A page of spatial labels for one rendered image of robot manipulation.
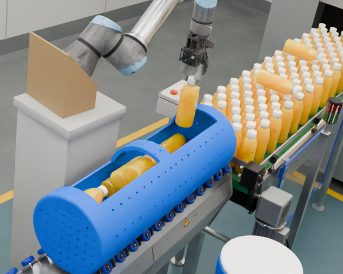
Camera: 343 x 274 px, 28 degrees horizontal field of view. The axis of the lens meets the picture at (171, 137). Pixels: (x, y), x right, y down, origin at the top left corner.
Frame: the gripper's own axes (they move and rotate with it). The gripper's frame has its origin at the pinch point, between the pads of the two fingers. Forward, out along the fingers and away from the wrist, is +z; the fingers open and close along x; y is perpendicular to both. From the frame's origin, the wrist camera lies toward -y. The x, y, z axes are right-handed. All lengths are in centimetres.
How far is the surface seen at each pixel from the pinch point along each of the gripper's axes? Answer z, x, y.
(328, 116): 18, 40, -52
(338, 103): 11, 42, -54
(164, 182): 20.0, 16.7, 38.5
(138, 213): 23, 18, 56
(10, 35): 121, -255, -171
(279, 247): 34, 57, 24
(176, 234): 51, 18, 24
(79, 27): 130, -246, -247
